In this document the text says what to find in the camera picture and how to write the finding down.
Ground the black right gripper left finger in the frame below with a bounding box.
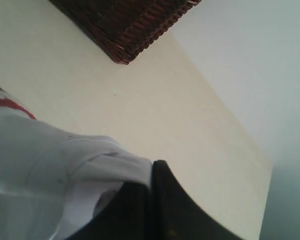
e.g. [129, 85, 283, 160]
[68, 182, 154, 240]

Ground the dark red wicker basket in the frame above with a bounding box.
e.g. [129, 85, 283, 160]
[51, 0, 199, 65]

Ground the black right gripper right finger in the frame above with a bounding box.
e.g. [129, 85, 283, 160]
[151, 160, 240, 240]

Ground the white t-shirt red patch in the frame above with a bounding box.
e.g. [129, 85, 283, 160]
[0, 88, 152, 240]

